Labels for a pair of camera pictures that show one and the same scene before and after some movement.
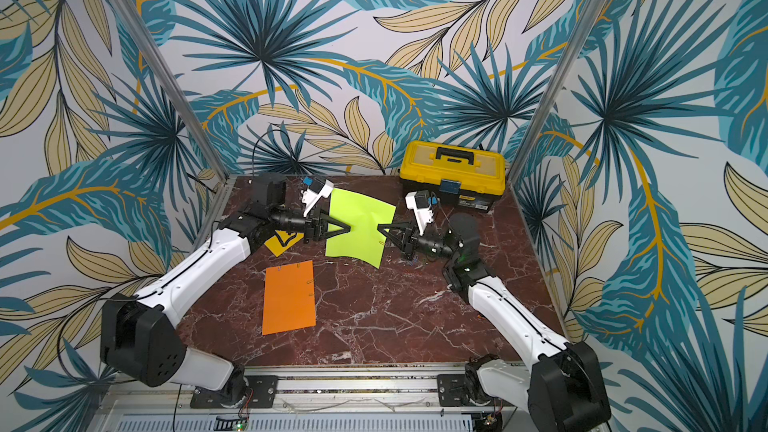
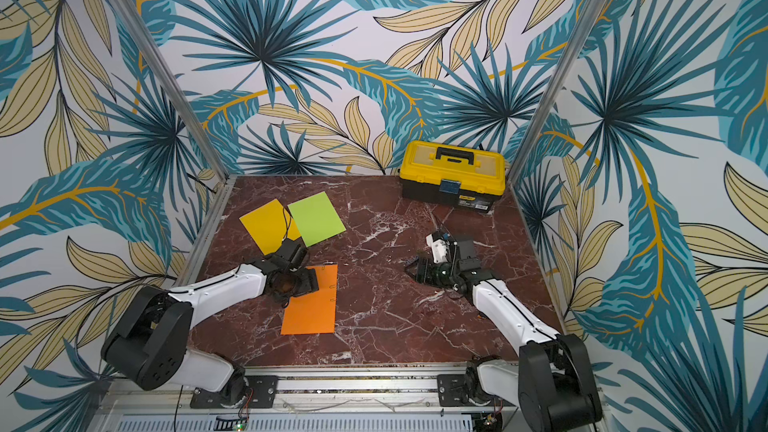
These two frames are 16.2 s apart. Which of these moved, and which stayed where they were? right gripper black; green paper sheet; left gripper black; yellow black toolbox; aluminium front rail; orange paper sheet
Moved: right gripper black; orange paper sheet; left gripper black; green paper sheet
Stayed: aluminium front rail; yellow black toolbox
